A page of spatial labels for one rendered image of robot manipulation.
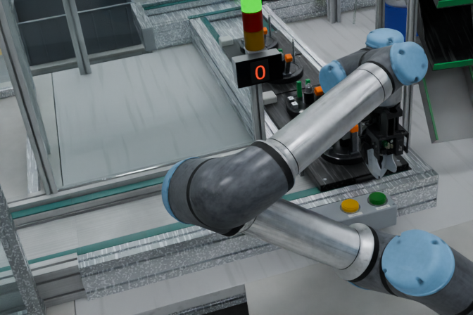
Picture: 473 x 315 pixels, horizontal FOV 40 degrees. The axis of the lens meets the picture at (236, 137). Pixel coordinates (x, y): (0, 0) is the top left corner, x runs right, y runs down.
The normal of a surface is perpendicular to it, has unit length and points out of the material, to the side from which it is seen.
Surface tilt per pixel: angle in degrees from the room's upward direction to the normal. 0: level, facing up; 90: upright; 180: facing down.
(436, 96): 45
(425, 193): 90
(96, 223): 0
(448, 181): 0
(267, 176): 57
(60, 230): 0
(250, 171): 40
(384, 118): 90
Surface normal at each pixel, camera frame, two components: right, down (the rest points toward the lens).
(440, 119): 0.01, -0.23
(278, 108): -0.10, -0.85
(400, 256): -0.69, -0.51
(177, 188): -0.87, -0.11
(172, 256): 0.28, 0.48
